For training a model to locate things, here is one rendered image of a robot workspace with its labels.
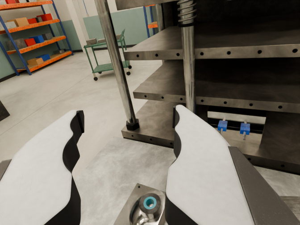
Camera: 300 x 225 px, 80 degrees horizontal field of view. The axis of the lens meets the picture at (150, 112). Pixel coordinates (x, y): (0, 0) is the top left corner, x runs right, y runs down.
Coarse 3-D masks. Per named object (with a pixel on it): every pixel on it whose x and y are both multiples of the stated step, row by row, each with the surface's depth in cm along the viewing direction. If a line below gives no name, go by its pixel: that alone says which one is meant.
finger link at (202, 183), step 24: (192, 120) 10; (192, 144) 8; (216, 144) 8; (192, 168) 7; (216, 168) 7; (168, 192) 6; (192, 192) 6; (216, 192) 6; (240, 192) 6; (168, 216) 6; (192, 216) 5; (216, 216) 5; (240, 216) 5
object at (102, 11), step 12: (96, 0) 84; (108, 12) 88; (156, 12) 141; (108, 24) 89; (108, 36) 92; (108, 48) 96; (120, 60) 100; (120, 72) 102; (120, 84) 106; (132, 108) 117; (132, 120) 120
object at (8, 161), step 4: (4, 160) 8; (8, 160) 8; (0, 164) 7; (4, 164) 7; (8, 164) 7; (0, 168) 7; (4, 168) 7; (0, 172) 7; (4, 172) 7; (0, 176) 7
